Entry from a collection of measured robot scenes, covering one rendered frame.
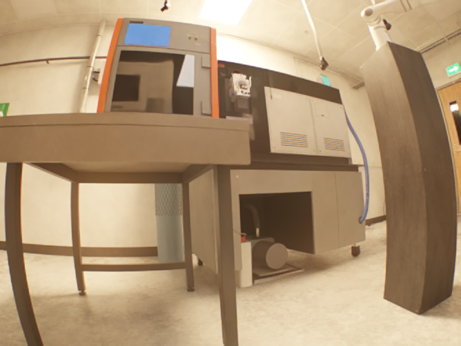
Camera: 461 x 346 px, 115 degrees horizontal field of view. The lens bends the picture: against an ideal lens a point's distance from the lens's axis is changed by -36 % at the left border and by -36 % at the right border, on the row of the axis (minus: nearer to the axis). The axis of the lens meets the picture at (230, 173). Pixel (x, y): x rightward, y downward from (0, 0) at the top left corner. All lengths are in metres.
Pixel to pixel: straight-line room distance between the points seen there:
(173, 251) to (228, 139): 1.54
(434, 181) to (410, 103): 0.30
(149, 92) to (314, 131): 1.30
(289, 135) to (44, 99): 2.57
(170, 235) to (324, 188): 1.27
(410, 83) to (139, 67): 1.00
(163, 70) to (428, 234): 1.06
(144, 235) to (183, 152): 1.87
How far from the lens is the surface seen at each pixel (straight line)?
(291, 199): 1.70
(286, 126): 1.58
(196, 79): 0.75
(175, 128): 0.57
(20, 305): 0.79
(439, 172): 1.01
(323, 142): 1.77
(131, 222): 2.36
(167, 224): 1.99
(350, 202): 1.79
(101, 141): 0.57
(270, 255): 1.50
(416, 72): 1.13
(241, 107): 1.39
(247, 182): 1.27
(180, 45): 0.82
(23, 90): 3.14
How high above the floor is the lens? 0.48
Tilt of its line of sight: 8 degrees up
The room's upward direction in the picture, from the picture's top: 3 degrees counter-clockwise
